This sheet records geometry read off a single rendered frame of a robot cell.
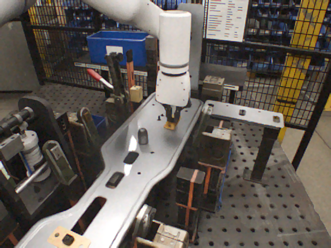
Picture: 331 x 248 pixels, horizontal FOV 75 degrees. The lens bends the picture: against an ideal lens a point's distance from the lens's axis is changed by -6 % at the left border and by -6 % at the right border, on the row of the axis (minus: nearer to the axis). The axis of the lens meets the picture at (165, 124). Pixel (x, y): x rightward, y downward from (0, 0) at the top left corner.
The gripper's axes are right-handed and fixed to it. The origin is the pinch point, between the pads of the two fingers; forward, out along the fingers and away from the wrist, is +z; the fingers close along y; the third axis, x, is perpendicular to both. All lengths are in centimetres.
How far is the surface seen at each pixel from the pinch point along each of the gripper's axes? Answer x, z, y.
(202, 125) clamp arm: -7.4, -3.4, 11.4
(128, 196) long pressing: -32.5, 3.1, 0.8
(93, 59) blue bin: 34, -2, -56
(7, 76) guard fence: 111, 66, -259
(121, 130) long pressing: -10.3, 2.9, -13.8
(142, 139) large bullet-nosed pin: -14.1, 1.0, -4.3
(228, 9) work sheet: 54, -27, 7
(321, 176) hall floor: 108, 103, 100
